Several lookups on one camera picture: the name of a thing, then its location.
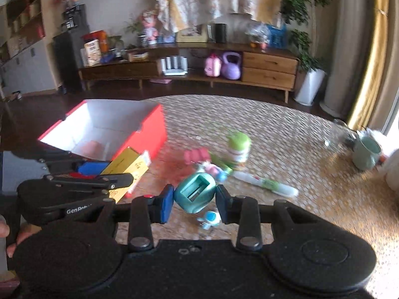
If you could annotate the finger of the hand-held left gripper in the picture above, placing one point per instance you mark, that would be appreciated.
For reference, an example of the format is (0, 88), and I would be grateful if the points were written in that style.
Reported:
(93, 167)
(93, 181)

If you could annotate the potted tree white pot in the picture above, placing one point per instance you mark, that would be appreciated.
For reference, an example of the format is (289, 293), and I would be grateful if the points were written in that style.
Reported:
(308, 87)

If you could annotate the clear plastic bag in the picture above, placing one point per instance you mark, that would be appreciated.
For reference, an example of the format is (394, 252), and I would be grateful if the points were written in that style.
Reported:
(257, 34)

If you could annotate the cream photo frame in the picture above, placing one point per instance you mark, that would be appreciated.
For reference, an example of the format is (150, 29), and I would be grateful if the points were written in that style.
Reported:
(191, 35)

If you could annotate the cereal box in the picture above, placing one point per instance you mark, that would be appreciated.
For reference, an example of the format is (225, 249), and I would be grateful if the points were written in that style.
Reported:
(92, 53)

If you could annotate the green mug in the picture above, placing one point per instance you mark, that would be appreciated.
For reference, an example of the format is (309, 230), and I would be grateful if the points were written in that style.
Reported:
(366, 152)

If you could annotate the yellow curtain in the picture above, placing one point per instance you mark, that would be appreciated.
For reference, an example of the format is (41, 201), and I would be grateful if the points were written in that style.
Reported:
(374, 53)

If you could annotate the red cardboard box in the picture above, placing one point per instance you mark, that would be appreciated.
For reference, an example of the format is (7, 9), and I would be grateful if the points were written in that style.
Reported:
(146, 130)

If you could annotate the orange container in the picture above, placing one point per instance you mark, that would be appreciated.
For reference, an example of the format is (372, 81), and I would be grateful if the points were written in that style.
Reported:
(101, 39)

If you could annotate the yellow cardboard box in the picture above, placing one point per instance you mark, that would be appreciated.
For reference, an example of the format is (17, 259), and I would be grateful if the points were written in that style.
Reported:
(124, 162)

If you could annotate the wooden bookshelf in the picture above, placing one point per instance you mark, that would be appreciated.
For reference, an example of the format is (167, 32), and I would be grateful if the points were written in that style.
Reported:
(25, 62)

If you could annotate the small brown cardboard box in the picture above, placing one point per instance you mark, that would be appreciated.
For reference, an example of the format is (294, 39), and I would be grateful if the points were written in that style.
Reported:
(137, 56)

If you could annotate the small plant in jar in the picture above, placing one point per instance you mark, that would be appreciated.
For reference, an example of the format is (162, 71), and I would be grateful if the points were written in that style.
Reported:
(141, 40)

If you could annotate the green white marker pen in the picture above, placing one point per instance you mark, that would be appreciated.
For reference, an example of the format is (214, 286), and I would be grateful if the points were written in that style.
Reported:
(268, 183)

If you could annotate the small pink figure toy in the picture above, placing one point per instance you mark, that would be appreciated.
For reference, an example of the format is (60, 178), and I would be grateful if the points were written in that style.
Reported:
(215, 169)

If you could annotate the pink toy bag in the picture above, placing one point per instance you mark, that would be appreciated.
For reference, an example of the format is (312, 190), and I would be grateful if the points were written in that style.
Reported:
(213, 67)

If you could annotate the teal pencil sharpener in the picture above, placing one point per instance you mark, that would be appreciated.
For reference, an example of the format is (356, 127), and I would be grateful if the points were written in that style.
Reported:
(194, 193)

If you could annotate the clear drinking glass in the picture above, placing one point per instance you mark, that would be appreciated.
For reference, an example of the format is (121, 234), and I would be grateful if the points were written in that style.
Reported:
(338, 137)

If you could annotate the blue bag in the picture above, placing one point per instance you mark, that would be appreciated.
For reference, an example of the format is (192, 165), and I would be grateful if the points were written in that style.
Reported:
(277, 35)

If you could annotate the pink doll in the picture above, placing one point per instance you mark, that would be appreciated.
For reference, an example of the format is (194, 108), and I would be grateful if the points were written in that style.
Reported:
(150, 26)

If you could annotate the black water dispenser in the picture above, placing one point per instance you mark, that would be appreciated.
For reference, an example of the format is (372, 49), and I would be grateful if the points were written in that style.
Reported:
(68, 62)

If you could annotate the white router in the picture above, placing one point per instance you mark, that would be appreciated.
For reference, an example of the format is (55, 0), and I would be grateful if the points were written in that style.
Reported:
(174, 66)

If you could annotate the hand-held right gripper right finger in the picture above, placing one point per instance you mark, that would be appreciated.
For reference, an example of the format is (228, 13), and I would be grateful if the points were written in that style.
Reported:
(225, 207)

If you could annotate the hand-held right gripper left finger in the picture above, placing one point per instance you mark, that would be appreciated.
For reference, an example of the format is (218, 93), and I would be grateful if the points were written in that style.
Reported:
(165, 205)

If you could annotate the black cylinder speaker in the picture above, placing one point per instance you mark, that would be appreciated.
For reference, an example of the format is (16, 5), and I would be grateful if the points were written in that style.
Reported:
(220, 33)

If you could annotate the person's left hand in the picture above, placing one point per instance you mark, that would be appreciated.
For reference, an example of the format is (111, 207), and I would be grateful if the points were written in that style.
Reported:
(26, 236)

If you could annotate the purple kettlebell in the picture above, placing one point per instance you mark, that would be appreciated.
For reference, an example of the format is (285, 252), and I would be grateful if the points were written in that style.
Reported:
(231, 68)

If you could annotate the green lid canister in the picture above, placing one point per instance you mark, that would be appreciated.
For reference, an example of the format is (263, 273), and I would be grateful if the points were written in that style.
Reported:
(238, 148)

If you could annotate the small blue white robot toy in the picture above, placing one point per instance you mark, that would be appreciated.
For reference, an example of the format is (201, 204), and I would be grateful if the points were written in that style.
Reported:
(210, 219)

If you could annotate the wooden tv cabinet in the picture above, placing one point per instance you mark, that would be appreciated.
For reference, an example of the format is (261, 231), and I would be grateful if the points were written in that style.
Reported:
(268, 68)

